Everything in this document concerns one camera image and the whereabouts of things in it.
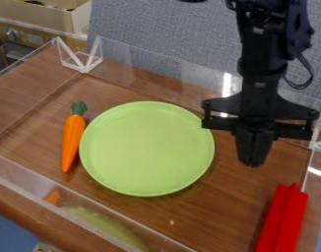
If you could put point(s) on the green round plate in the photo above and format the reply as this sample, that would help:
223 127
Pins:
145 149

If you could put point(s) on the wooden shelf with knob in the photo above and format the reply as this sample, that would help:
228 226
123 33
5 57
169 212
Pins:
33 36

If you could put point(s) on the cardboard box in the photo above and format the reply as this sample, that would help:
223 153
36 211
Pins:
60 15

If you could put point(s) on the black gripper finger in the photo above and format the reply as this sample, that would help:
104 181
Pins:
243 143
263 142

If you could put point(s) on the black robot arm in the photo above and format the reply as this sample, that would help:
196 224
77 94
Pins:
274 33

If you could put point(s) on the clear acrylic corner bracket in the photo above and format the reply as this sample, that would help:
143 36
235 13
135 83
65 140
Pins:
80 61

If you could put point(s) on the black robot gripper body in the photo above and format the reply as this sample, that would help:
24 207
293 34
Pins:
256 115

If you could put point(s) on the red plastic block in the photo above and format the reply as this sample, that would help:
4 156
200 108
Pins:
283 220

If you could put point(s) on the orange toy carrot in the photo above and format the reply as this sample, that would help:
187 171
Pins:
72 131

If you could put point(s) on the clear acrylic enclosure wall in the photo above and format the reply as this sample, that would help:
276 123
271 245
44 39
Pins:
212 217

